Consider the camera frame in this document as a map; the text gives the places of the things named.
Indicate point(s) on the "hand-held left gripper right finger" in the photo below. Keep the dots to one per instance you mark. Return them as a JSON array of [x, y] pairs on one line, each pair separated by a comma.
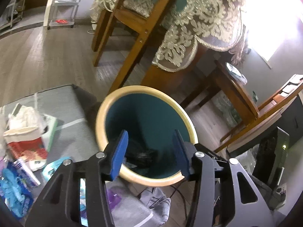
[[181, 156]]

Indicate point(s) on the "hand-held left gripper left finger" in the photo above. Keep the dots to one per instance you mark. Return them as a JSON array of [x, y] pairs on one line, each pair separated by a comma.
[[119, 156]]

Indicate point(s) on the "green bin with wooden rim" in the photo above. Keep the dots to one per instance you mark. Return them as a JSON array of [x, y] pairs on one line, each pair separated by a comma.
[[146, 113]]

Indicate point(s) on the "dark crumpled wrapper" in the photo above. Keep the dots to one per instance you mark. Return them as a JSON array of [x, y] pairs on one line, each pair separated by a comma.
[[142, 157]]

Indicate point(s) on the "clear plastic wrap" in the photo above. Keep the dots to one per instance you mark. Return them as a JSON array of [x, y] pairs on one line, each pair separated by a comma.
[[246, 157]]

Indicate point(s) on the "purple wrapper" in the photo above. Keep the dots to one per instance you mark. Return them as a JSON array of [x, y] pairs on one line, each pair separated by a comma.
[[113, 195]]

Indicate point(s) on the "wooden chair with slats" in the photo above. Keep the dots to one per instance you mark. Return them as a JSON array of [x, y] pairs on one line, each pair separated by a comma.
[[272, 113]]

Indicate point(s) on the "grey cloth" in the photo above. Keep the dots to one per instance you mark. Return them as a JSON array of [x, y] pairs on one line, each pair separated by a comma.
[[156, 198]]

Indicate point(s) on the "pack of water bottles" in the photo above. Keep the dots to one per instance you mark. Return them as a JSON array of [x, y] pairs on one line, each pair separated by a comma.
[[224, 108]]

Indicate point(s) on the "green tissue pack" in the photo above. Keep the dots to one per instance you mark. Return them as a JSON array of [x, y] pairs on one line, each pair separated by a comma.
[[51, 130]]

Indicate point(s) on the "low wooden table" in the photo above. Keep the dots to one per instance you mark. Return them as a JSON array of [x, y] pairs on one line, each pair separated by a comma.
[[234, 92]]

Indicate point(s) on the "grey patterned rug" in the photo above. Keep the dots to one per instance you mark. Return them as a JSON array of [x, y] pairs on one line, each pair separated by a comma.
[[59, 106]]

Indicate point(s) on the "glass dish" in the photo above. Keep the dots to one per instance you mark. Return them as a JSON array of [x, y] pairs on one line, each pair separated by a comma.
[[234, 72]]

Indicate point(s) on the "red and white packet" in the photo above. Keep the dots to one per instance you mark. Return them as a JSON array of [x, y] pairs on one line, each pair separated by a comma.
[[26, 149]]

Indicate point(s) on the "white toothpaste tube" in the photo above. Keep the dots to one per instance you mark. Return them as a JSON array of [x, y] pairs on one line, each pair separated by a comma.
[[26, 172]]

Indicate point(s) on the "crumpled white tissue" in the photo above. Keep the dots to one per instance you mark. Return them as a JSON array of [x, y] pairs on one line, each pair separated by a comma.
[[23, 119]]

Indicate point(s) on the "blue plastic packet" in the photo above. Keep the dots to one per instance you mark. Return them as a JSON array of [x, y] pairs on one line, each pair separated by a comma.
[[14, 191]]

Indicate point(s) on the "wooden dining chair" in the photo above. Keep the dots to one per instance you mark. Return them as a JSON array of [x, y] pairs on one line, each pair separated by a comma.
[[132, 20]]

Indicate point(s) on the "table with lace tablecloth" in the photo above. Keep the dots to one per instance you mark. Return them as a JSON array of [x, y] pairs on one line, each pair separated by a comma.
[[208, 16]]

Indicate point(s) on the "white shelf rack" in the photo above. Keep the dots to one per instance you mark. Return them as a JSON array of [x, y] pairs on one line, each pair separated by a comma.
[[65, 2]]

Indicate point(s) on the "metal shelf rack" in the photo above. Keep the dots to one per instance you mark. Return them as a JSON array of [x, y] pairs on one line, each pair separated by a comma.
[[15, 6]]

